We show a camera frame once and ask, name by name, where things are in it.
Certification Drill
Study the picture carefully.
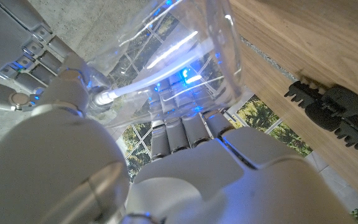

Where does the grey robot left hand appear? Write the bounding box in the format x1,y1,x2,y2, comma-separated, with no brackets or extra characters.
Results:
0,60,357,224

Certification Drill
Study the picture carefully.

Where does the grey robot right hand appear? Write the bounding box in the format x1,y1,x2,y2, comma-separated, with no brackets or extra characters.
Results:
0,0,74,112

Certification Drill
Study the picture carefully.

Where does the black toothed comb rack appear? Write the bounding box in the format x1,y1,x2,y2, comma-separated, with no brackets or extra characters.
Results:
283,80,358,151

